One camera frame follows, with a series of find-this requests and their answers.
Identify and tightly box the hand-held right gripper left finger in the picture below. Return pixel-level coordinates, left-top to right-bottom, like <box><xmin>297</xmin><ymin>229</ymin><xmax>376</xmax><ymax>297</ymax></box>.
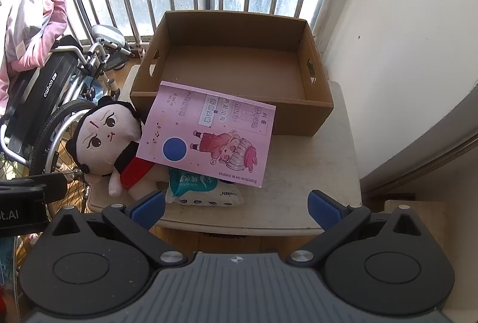
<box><xmin>45</xmin><ymin>190</ymin><xmax>189</xmax><ymax>268</ymax></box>

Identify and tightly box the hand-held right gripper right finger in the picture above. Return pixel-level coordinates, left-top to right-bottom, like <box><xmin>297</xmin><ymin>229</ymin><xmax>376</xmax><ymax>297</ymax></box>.
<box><xmin>287</xmin><ymin>190</ymin><xmax>430</xmax><ymax>267</ymax></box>

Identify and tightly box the teal and white tissue pack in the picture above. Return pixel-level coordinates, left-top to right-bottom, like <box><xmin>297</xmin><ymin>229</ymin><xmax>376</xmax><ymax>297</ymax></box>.
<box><xmin>165</xmin><ymin>166</ymin><xmax>244</xmax><ymax>206</ymax></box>

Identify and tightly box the pink cartoon book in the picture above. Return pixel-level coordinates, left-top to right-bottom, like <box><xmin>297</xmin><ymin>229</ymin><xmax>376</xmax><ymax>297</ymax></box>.
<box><xmin>135</xmin><ymin>81</ymin><xmax>277</xmax><ymax>189</ymax></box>

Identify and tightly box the plush doll with black hair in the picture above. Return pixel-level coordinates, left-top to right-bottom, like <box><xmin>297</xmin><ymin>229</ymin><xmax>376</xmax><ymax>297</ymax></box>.
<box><xmin>66</xmin><ymin>96</ymin><xmax>157</xmax><ymax>199</ymax></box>

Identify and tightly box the brown cardboard box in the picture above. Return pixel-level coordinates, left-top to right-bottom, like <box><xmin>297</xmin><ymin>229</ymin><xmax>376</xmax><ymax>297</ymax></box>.
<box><xmin>130</xmin><ymin>10</ymin><xmax>334</xmax><ymax>137</ymax></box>

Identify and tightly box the wooden board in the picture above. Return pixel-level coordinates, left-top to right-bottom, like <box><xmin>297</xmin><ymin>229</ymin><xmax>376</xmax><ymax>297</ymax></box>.
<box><xmin>384</xmin><ymin>199</ymin><xmax>449</xmax><ymax>230</ymax></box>

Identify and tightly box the blue patterned cloth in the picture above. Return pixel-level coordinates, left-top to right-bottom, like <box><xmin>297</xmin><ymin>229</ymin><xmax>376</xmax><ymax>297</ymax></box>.
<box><xmin>90</xmin><ymin>81</ymin><xmax>110</xmax><ymax>100</ymax></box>

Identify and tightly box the folded wheelchair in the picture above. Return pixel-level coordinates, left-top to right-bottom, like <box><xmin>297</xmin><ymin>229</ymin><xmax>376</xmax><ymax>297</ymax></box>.
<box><xmin>0</xmin><ymin>24</ymin><xmax>135</xmax><ymax>215</ymax></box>

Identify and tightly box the pink jacket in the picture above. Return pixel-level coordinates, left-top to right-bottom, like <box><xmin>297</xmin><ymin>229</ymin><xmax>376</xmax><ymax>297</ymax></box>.
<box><xmin>0</xmin><ymin>0</ymin><xmax>68</xmax><ymax>103</ymax></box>

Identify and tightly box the grey door frame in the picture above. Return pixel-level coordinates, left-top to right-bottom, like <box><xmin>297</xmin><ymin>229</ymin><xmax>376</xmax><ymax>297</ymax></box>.
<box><xmin>359</xmin><ymin>82</ymin><xmax>478</xmax><ymax>201</ymax></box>

